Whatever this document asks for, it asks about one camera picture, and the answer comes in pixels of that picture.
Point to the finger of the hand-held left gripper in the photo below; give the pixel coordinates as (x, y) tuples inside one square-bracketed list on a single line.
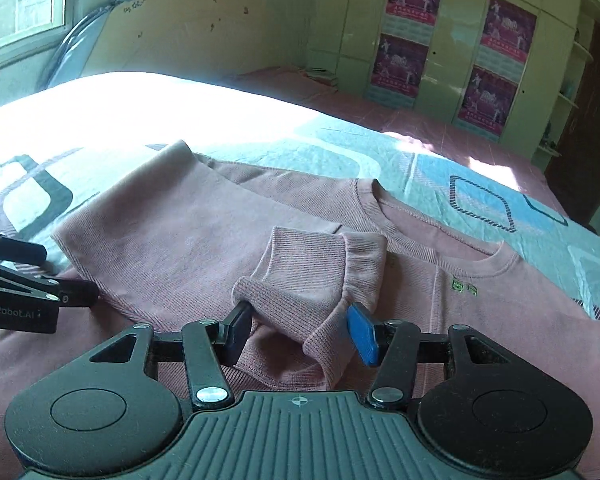
[(70, 294), (15, 250)]

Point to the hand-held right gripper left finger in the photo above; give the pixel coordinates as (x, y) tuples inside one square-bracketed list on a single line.
[(240, 332)]

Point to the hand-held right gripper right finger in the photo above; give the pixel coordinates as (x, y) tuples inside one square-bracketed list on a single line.
[(362, 335)]

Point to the pink knit sweater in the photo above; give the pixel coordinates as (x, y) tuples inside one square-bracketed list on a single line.
[(180, 250)]

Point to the patterned teal bed sheet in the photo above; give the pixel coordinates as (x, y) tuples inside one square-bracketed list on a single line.
[(305, 140)]

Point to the stack of books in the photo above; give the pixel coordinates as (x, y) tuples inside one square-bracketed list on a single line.
[(322, 77)]

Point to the cream curved headboard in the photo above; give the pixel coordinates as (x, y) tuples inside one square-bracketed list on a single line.
[(205, 25)]

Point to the dark wooden door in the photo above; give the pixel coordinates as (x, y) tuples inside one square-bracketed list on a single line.
[(590, 135)]

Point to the corner wall shelves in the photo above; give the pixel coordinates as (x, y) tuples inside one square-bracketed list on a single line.
[(570, 95)]

